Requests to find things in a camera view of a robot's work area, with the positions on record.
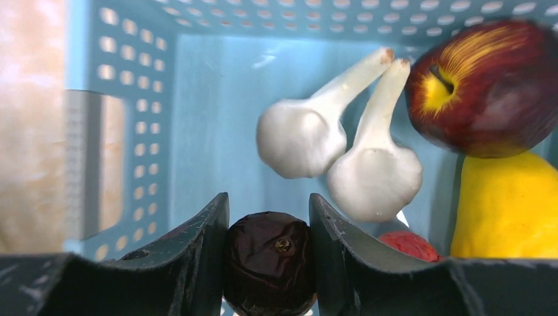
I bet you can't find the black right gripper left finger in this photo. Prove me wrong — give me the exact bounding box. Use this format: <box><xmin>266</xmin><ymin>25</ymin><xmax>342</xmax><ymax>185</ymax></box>
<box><xmin>1</xmin><ymin>192</ymin><xmax>229</xmax><ymax>315</ymax></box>

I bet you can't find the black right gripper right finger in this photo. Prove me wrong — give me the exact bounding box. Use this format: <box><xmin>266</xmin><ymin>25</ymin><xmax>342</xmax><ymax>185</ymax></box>
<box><xmin>309</xmin><ymin>193</ymin><xmax>557</xmax><ymax>315</ymax></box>

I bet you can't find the red orange peach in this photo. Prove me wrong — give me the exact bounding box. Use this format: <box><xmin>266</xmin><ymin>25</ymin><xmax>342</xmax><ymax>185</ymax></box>
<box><xmin>379</xmin><ymin>231</ymin><xmax>442</xmax><ymax>262</ymax></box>

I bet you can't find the dark brown dried fruit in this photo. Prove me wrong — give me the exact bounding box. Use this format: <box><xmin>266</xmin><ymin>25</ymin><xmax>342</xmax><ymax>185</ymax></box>
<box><xmin>222</xmin><ymin>211</ymin><xmax>317</xmax><ymax>315</ymax></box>

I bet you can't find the yellow lemon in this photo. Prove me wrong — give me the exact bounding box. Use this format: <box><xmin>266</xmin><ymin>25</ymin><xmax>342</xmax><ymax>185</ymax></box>
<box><xmin>450</xmin><ymin>152</ymin><xmax>557</xmax><ymax>259</ymax></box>

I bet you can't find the dark red apple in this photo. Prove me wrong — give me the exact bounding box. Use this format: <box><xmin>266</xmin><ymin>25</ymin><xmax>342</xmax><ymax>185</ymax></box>
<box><xmin>405</xmin><ymin>19</ymin><xmax>557</xmax><ymax>158</ymax></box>

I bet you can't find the light blue plastic basket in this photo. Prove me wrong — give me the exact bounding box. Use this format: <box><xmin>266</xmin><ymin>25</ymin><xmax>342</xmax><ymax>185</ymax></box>
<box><xmin>64</xmin><ymin>1</ymin><xmax>557</xmax><ymax>260</ymax></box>

